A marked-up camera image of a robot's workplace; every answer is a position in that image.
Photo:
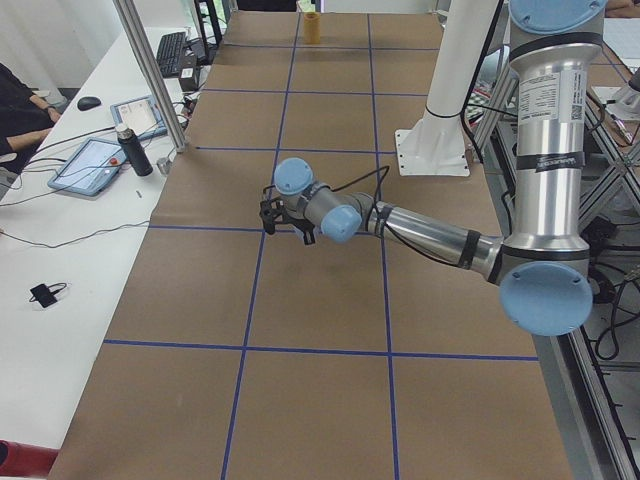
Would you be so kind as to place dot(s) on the yellow cup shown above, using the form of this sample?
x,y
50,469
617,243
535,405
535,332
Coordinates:
x,y
311,28

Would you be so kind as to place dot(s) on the far teach pendant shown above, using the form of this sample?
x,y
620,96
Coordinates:
x,y
142,115

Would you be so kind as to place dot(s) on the seated person in black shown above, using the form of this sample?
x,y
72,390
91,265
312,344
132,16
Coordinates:
x,y
26,120

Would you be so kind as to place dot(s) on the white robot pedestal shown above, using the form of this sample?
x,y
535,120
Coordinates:
x,y
435,145

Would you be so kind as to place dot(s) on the black keyboard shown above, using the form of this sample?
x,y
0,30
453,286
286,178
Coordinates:
x,y
169,53

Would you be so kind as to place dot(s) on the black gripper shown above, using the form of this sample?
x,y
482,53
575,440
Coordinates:
x,y
300,224

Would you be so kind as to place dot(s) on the teach pendant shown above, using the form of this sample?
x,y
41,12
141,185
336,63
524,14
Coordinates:
x,y
142,115
91,168

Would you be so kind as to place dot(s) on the aluminium frame post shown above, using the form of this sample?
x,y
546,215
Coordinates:
x,y
138,40

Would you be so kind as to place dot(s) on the small black device with cable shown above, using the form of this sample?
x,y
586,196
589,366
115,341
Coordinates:
x,y
47,295

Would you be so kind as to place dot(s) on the black water bottle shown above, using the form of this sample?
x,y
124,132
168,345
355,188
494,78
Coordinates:
x,y
133,150

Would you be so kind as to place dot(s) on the black computer mouse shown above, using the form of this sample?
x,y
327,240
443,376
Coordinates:
x,y
88,102

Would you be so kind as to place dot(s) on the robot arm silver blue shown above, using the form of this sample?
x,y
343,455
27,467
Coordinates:
x,y
541,267

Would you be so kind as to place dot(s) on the near teach pendant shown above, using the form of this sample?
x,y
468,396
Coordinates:
x,y
91,168

